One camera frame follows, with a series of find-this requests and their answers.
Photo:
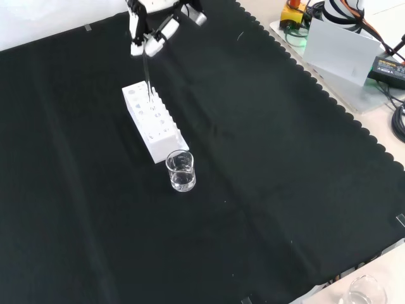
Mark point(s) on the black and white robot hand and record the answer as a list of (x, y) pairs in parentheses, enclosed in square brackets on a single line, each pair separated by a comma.
[(152, 9)]

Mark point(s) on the clear glass rod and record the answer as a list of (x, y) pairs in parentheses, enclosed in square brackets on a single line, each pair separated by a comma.
[(147, 76)]

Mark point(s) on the white test tube rack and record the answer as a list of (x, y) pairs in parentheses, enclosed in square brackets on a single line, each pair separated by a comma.
[(164, 142)]

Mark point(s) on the clear cloth clip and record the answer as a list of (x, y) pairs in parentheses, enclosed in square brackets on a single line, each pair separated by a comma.
[(400, 220), (87, 28), (245, 300)]

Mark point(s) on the yellow stop button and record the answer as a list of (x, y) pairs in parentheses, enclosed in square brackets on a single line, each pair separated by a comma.
[(289, 16)]

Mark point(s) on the small clear glass beaker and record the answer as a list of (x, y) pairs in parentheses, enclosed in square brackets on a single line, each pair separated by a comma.
[(182, 183)]

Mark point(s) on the black bench cloth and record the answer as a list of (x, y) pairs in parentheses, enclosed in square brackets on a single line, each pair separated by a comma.
[(253, 158)]

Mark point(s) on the black power adapter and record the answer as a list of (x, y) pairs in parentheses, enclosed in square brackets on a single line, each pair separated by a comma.
[(387, 71)]

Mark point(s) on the black tripod leg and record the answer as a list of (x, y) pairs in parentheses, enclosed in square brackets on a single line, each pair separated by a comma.
[(395, 47)]

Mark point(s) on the clear glass flask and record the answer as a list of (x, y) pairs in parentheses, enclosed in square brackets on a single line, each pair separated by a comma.
[(364, 294)]

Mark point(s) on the grey metal base plate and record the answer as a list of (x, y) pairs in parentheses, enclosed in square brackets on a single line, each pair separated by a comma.
[(348, 92)]

